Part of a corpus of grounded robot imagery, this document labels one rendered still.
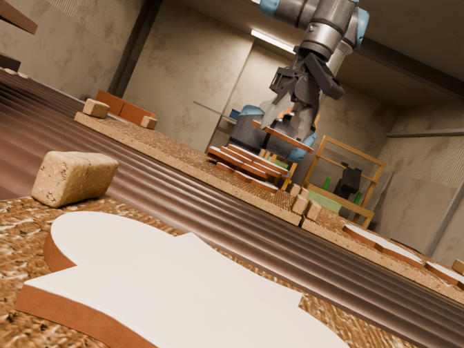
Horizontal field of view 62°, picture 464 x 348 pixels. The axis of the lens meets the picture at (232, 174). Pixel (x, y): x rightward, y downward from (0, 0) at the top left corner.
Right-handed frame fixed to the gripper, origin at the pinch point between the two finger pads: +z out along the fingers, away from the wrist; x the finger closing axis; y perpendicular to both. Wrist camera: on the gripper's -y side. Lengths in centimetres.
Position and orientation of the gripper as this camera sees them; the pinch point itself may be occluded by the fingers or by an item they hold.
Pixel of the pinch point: (282, 137)
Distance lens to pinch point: 84.7
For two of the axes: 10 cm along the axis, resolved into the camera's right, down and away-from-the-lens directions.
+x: -7.4, -2.7, -6.2
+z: -4.1, 9.1, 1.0
